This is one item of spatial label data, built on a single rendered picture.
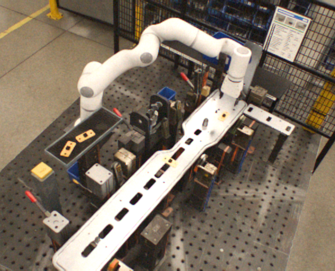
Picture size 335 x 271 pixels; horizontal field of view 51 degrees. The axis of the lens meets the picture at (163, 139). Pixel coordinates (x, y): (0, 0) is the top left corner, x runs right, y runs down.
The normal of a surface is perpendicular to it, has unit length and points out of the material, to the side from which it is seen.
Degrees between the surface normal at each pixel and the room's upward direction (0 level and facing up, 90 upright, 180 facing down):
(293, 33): 90
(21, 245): 0
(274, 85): 0
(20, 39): 0
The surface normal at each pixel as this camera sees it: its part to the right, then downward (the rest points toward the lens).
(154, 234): 0.08, -0.66
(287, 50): -0.58, 0.57
